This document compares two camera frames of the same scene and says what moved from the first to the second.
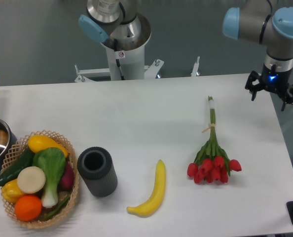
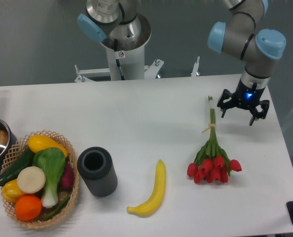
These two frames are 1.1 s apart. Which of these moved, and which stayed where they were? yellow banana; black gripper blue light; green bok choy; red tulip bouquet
Moved: black gripper blue light
Stayed: red tulip bouquet; green bok choy; yellow banana
